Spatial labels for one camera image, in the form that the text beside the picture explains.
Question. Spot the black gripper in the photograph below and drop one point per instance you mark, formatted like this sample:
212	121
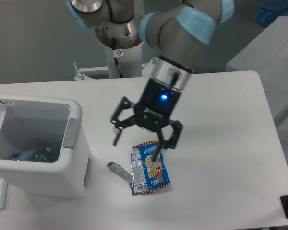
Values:
151	112

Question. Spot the clear plastic water bottle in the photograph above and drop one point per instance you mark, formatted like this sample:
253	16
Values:
27	155

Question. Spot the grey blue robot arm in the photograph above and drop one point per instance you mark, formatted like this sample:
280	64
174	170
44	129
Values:
181	35

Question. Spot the white open trash can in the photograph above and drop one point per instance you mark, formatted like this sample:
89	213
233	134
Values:
28	122

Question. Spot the blue snack wrapper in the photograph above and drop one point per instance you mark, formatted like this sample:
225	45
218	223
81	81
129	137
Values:
147	176

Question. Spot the torn silver wrapper strip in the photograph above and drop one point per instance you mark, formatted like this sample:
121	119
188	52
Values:
120	171

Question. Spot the green bottle in bin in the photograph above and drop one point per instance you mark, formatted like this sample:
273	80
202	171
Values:
46	155

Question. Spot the white side cabinet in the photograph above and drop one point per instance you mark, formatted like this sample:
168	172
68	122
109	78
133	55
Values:
267	55

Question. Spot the blue object in background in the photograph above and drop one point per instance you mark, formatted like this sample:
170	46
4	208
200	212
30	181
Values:
270	10

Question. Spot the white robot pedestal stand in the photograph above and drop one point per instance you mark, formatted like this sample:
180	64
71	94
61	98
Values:
121	63

